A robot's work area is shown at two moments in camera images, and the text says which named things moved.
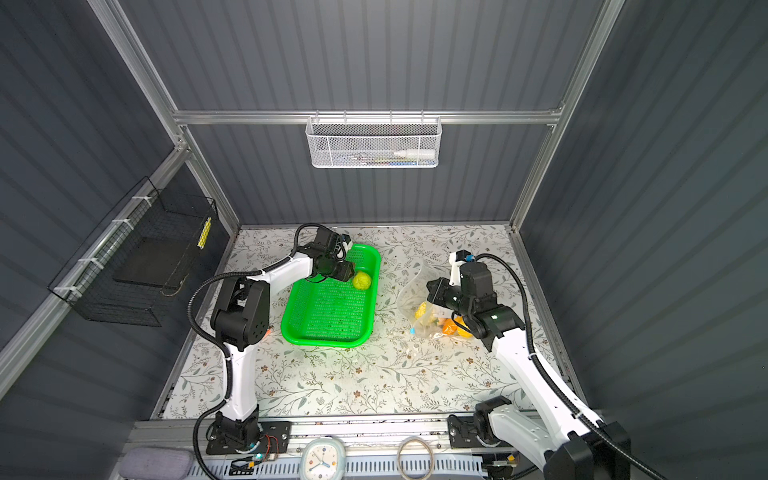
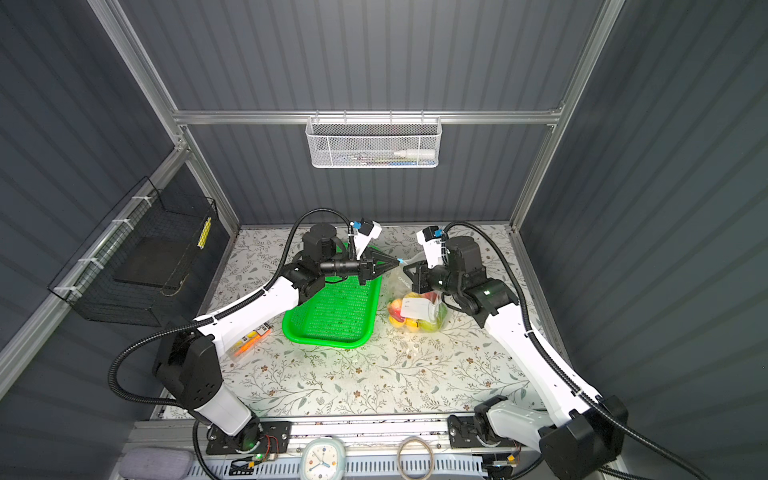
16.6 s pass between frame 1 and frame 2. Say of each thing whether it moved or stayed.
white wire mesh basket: stayed
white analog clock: stayed
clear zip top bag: moved
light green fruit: moved
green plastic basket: stayed
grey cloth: stayed
